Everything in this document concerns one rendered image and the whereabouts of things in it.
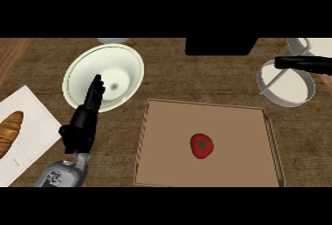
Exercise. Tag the brown croissant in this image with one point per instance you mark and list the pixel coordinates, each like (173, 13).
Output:
(8, 132)

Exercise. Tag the white placemat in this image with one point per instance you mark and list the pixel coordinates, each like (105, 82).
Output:
(30, 134)

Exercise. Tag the white tiered basket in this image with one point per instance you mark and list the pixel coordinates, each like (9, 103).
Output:
(286, 85)

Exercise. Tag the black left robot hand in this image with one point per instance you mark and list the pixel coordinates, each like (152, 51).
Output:
(81, 123)

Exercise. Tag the white bowl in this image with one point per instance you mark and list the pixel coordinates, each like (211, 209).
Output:
(109, 70)

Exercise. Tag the small grey round object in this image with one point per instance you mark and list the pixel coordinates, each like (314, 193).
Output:
(112, 40)

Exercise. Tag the black appliance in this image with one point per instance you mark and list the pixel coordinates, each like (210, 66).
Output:
(220, 46)

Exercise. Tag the red tomato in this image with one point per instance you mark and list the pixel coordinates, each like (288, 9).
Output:
(201, 146)

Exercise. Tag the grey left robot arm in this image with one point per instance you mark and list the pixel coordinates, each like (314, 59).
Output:
(61, 174)

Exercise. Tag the brown tray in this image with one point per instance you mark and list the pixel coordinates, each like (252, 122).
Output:
(207, 146)

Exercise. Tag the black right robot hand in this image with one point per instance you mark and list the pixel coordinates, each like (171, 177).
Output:
(304, 63)

